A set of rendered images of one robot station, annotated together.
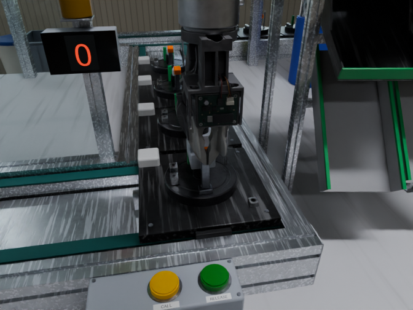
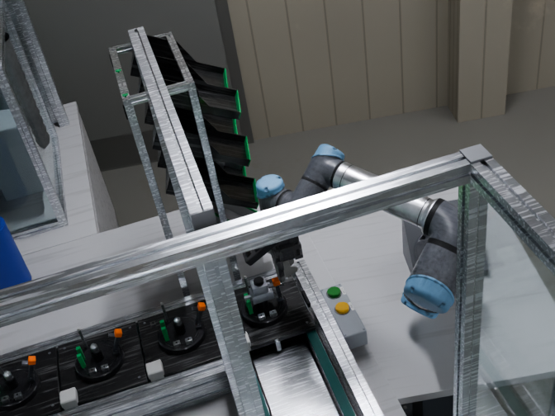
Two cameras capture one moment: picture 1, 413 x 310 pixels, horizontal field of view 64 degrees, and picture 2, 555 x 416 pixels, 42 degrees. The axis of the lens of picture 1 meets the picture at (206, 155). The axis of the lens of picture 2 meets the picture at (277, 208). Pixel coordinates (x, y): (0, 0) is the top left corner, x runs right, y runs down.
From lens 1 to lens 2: 198 cm
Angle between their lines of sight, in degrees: 71
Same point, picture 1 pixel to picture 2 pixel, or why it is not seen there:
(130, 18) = not seen: outside the picture
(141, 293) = (347, 316)
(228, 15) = not seen: hidden behind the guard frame
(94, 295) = (353, 332)
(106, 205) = (275, 371)
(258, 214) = (289, 281)
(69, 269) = (339, 350)
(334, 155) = not seen: hidden behind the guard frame
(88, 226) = (297, 371)
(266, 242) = (305, 280)
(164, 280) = (341, 306)
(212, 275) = (334, 291)
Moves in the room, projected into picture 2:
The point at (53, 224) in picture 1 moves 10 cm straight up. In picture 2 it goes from (299, 392) to (295, 369)
